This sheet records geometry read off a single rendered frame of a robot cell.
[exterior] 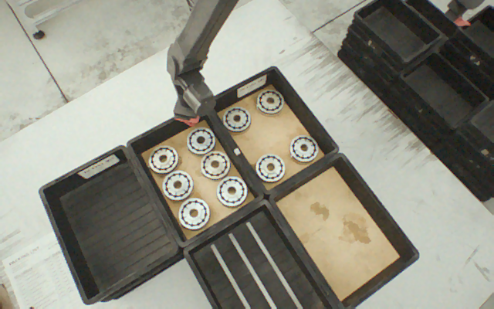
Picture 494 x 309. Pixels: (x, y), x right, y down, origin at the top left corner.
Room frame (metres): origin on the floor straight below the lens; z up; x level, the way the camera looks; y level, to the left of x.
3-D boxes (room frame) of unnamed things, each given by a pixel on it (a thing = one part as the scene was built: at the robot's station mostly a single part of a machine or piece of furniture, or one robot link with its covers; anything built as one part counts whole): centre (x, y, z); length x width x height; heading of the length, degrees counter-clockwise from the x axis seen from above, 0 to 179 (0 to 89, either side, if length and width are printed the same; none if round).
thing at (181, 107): (0.44, 0.18, 1.17); 0.10 x 0.07 x 0.07; 172
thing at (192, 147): (0.44, 0.18, 0.86); 0.10 x 0.10 x 0.01
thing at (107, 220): (0.13, 0.42, 0.87); 0.40 x 0.30 x 0.11; 36
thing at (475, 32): (1.28, -1.30, 0.37); 0.40 x 0.30 x 0.45; 41
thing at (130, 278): (0.13, 0.42, 0.92); 0.40 x 0.30 x 0.02; 36
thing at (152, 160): (0.36, 0.30, 0.86); 0.10 x 0.10 x 0.01
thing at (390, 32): (1.31, -0.73, 0.37); 0.40 x 0.30 x 0.45; 41
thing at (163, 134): (0.31, 0.18, 0.87); 0.40 x 0.30 x 0.11; 36
